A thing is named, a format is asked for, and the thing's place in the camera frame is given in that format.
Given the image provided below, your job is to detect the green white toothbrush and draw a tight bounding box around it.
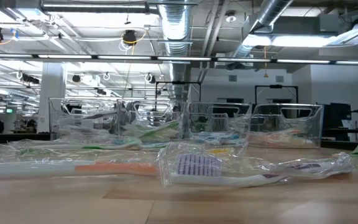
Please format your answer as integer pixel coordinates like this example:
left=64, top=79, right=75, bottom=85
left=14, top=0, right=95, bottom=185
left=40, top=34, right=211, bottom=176
left=137, top=120, right=182, bottom=140
left=0, top=139, right=113, bottom=160

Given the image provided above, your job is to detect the purple white toothbrush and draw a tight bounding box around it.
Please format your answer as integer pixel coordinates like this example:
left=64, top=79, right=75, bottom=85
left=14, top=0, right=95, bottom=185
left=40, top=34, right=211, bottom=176
left=156, top=144, right=356, bottom=188
left=84, top=111, right=118, bottom=121

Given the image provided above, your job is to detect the clear plastic bin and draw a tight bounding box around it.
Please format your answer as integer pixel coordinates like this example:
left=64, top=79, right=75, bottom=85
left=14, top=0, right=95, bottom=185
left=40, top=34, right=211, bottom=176
left=186, top=101, right=255, bottom=146
left=48, top=97, right=120, bottom=141
left=249, top=103, right=325, bottom=149
left=116, top=98, right=188, bottom=141

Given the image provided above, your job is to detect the overhead LED light bar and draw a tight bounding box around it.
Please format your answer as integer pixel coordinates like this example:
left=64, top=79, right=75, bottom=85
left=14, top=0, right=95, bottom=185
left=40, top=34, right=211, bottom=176
left=0, top=52, right=358, bottom=66

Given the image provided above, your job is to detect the white pillar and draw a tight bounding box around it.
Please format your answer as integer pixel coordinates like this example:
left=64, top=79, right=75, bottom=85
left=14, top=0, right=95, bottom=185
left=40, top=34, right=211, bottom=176
left=37, top=62, right=67, bottom=133

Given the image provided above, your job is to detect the black machine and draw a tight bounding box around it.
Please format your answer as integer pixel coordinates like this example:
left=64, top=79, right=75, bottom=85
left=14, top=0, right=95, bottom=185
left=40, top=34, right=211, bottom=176
left=323, top=102, right=358, bottom=150

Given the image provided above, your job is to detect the black stand frame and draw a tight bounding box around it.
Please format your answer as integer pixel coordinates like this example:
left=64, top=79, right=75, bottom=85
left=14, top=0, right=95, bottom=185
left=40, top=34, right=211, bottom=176
left=255, top=84, right=300, bottom=105

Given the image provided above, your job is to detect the wide silver ceiling duct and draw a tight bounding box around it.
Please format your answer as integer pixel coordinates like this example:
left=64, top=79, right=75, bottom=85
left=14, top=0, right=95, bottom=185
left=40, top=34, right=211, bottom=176
left=158, top=0, right=195, bottom=100

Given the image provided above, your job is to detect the yellow hanging cord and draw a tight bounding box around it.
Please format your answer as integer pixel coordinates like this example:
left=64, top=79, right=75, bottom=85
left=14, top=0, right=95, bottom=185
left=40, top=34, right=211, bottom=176
left=262, top=46, right=269, bottom=78

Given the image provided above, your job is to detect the slanted silver ceiling duct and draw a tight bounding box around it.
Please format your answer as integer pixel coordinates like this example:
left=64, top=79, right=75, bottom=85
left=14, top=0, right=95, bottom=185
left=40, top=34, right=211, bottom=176
left=228, top=0, right=295, bottom=60

